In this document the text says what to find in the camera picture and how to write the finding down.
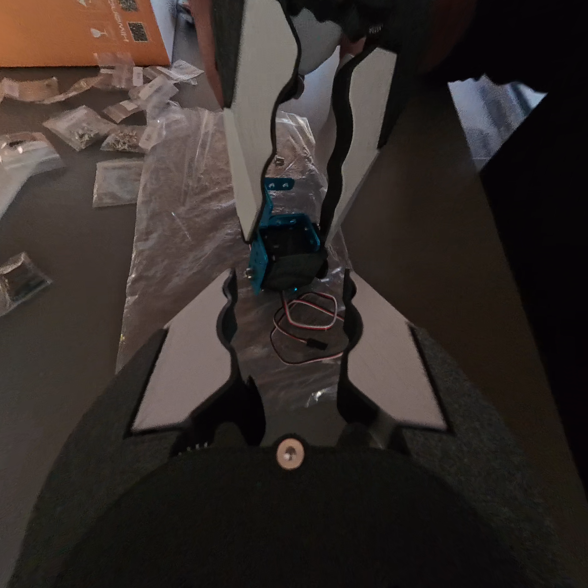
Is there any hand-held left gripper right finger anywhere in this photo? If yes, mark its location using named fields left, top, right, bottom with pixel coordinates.
left=337, top=269, right=455, bottom=432

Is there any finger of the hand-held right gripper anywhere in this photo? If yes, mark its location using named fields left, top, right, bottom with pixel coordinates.
left=223, top=0, right=304, bottom=244
left=319, top=46, right=398, bottom=244

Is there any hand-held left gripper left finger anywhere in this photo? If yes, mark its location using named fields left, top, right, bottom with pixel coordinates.
left=127, top=269, right=244, bottom=436

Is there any blue perforated metal bracket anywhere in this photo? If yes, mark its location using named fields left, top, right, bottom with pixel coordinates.
left=261, top=177, right=297, bottom=221

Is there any black servo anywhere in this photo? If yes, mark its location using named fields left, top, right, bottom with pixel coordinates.
left=248, top=213, right=329, bottom=295

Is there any person's right hand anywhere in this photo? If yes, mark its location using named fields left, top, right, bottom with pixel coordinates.
left=190, top=0, right=226, bottom=110

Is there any large clear plastic bag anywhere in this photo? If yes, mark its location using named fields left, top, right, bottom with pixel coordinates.
left=115, top=108, right=350, bottom=409

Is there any pile of clear screw bags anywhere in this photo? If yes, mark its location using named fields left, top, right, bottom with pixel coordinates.
left=0, top=53, right=205, bottom=209

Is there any zip bag with black parts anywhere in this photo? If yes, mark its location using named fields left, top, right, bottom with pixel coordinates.
left=0, top=252, right=52, bottom=318

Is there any person's black clothing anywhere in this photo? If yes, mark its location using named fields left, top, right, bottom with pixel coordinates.
left=480, top=89, right=588, bottom=460

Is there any orange cardboard box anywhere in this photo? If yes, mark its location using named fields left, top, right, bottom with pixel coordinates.
left=0, top=0, right=171, bottom=69

